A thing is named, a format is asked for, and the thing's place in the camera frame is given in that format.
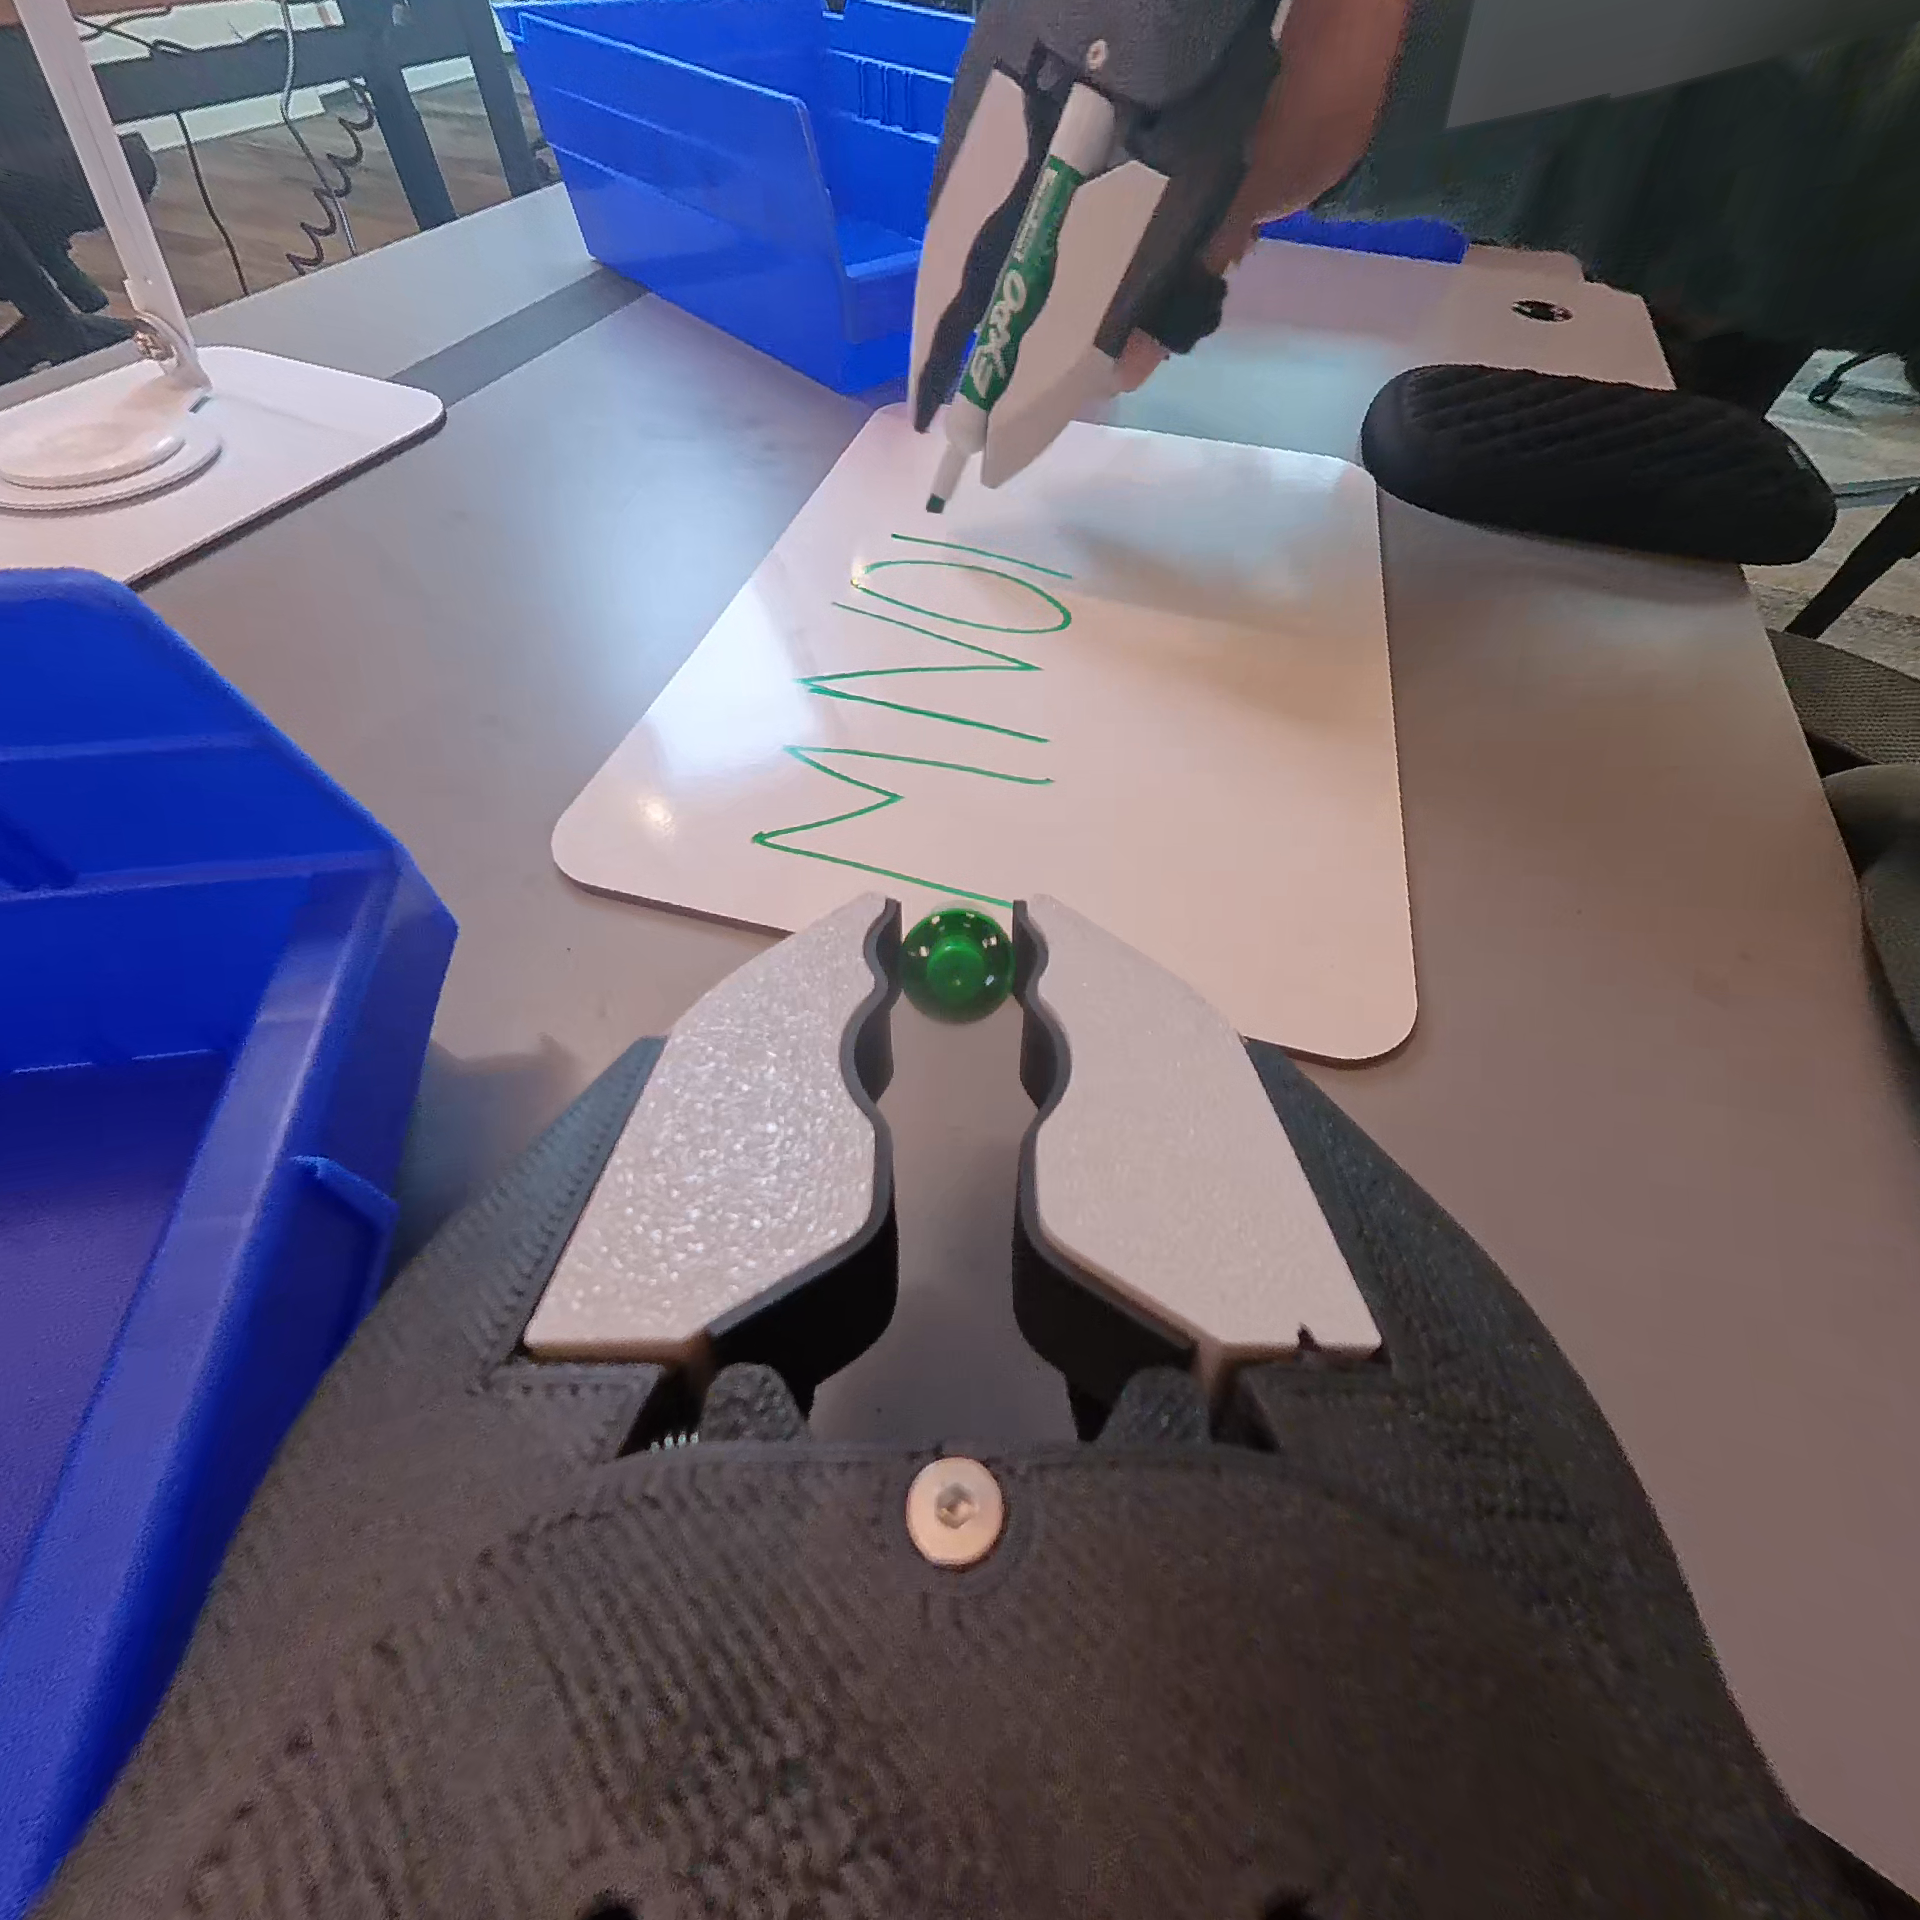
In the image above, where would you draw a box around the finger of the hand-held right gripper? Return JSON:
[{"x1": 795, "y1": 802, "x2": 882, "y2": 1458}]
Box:
[
  {"x1": 982, "y1": 175, "x2": 1163, "y2": 491},
  {"x1": 908, "y1": 65, "x2": 1051, "y2": 440}
]

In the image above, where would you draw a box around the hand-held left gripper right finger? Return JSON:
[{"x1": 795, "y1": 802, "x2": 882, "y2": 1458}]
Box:
[{"x1": 1016, "y1": 896, "x2": 1387, "y2": 1386}]

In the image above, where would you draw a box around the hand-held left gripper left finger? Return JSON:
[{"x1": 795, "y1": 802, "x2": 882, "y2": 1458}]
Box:
[{"x1": 525, "y1": 891, "x2": 904, "y2": 1382}]

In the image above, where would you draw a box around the green dry-erase marker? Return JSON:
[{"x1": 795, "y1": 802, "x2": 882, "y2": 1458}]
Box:
[{"x1": 918, "y1": 143, "x2": 1090, "y2": 514}]

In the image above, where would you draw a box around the blue plastic bin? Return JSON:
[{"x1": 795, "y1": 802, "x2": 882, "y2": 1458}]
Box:
[
  {"x1": 0, "y1": 566, "x2": 461, "y2": 1911},
  {"x1": 1261, "y1": 208, "x2": 1473, "y2": 269},
  {"x1": 496, "y1": 0, "x2": 977, "y2": 399}
]

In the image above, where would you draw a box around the green marker cap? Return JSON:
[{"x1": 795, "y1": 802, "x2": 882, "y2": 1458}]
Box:
[{"x1": 898, "y1": 898, "x2": 1025, "y2": 1024}]

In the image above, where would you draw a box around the white whiteboard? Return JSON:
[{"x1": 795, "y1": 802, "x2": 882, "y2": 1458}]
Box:
[{"x1": 554, "y1": 406, "x2": 1421, "y2": 1067}]

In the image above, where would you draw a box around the person's right hand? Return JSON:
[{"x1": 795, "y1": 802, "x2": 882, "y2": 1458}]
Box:
[{"x1": 1200, "y1": 83, "x2": 1376, "y2": 289}]

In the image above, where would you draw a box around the green sweatshirt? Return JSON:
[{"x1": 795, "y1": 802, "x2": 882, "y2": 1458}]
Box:
[{"x1": 1411, "y1": 105, "x2": 1920, "y2": 1037}]

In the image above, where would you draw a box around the wooden desk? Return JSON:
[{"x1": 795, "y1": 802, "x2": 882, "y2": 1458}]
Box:
[{"x1": 91, "y1": 0, "x2": 557, "y2": 234}]

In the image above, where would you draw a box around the black coiled cable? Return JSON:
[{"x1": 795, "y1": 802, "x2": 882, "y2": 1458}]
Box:
[{"x1": 272, "y1": 0, "x2": 377, "y2": 226}]

